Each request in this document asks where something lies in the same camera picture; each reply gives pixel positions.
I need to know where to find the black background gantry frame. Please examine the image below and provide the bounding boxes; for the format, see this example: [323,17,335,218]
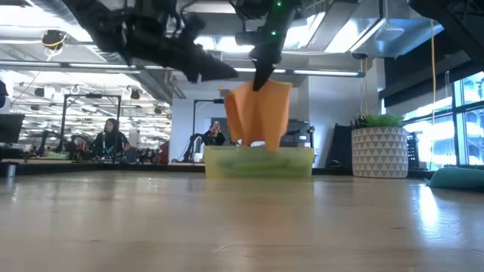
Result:
[191,98,228,147]
[60,94,123,163]

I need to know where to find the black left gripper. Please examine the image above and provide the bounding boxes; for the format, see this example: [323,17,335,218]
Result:
[123,0,240,84]

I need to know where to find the yellow hanging cable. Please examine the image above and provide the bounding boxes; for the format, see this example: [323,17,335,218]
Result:
[430,18,438,169]

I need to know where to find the black background chair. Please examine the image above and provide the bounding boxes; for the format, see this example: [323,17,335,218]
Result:
[325,123,355,169]

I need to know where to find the black monitor on stand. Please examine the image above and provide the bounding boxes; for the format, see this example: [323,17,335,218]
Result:
[0,113,26,159]

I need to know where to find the white triangle-patterned plant pot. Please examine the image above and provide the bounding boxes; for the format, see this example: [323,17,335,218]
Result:
[350,126,409,178]

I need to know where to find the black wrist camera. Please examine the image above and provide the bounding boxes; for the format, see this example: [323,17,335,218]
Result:
[175,13,208,45]
[234,32,265,47]

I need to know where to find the person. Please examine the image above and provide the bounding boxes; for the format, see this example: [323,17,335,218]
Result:
[92,117,132,160]
[203,120,227,147]

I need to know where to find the green succulent plant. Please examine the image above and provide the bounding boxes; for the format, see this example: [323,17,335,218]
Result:
[350,113,405,129]

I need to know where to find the black ceiling dome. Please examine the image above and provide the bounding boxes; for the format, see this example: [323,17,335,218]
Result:
[40,29,68,52]

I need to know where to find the yellow translucent plastic bin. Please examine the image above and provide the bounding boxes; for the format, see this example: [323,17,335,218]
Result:
[203,145,315,179]

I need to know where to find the orange microfiber towel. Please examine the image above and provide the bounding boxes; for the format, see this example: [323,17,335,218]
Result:
[223,79,293,153]

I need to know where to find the long ceiling light bar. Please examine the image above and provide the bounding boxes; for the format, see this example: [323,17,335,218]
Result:
[0,60,366,79]

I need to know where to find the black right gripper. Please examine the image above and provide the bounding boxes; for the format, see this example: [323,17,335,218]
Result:
[234,0,302,91]

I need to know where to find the silver rectangular air duct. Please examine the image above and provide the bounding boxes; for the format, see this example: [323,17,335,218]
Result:
[283,0,445,60]

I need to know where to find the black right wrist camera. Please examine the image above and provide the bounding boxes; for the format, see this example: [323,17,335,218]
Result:
[234,32,265,47]

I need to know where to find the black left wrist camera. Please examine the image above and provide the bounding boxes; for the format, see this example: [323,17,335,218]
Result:
[175,13,208,45]

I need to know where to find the dark background work table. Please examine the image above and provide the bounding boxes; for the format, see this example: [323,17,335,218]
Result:
[0,158,207,177]

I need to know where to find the dark teal microfiber towel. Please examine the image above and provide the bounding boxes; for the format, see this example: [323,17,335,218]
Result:
[426,166,484,192]

